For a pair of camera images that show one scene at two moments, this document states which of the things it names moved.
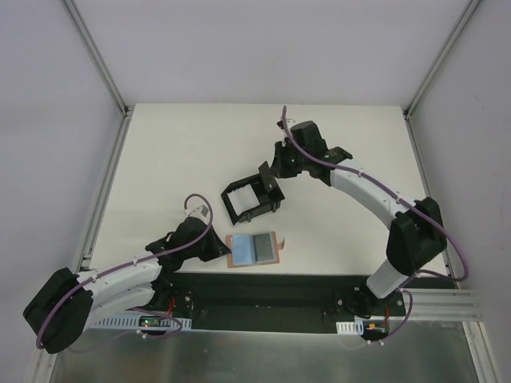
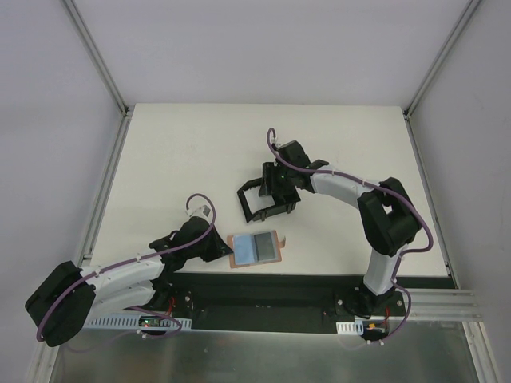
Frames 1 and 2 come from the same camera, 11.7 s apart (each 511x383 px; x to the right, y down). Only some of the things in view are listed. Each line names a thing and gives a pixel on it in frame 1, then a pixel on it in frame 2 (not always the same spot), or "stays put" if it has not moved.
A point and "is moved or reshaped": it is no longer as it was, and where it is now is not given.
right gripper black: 280,164 to 275,195
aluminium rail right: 441,305 stays put
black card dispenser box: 270,202 is moved or reshaped
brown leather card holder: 253,249 stays put
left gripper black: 210,244 stays put
